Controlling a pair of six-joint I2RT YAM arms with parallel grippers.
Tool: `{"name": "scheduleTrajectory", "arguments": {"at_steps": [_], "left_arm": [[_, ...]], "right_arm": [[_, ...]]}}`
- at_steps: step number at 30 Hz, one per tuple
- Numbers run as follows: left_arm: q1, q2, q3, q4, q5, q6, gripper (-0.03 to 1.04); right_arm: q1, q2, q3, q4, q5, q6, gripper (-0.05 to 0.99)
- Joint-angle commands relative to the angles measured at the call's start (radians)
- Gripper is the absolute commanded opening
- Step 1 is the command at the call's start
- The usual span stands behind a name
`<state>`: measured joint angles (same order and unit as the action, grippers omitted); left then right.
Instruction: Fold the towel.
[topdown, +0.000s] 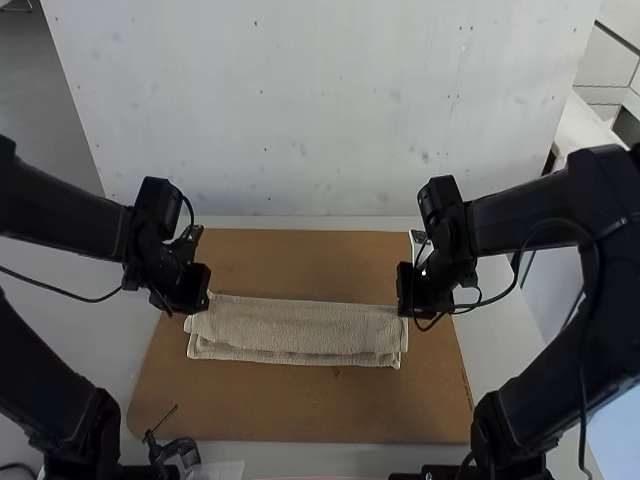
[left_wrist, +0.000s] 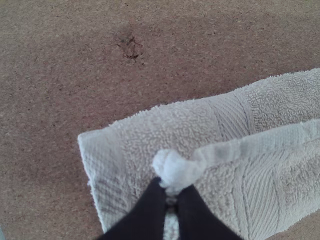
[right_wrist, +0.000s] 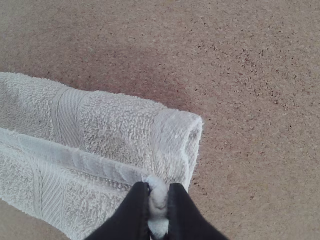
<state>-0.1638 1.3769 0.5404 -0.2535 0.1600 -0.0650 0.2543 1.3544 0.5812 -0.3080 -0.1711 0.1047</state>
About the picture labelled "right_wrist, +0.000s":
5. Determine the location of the cork mat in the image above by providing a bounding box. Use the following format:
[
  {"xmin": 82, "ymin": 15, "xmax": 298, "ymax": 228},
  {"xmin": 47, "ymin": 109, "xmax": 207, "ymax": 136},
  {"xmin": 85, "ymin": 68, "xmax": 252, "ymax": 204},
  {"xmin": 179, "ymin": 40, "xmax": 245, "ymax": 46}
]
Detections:
[{"xmin": 0, "ymin": 0, "xmax": 320, "ymax": 240}]

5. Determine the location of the pale towel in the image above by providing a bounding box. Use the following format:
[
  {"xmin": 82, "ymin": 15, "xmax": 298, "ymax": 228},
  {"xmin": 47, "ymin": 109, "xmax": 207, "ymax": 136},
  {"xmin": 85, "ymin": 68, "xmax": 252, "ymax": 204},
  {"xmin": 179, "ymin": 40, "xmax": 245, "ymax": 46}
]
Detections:
[{"xmin": 0, "ymin": 71, "xmax": 204, "ymax": 240}]

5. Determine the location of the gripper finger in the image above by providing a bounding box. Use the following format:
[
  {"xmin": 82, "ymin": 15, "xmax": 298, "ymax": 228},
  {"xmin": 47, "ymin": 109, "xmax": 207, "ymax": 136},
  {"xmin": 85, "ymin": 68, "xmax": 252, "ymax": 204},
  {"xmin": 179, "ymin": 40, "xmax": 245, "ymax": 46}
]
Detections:
[
  {"xmin": 84, "ymin": 180, "xmax": 151, "ymax": 240},
  {"xmin": 165, "ymin": 182, "xmax": 230, "ymax": 240}
]

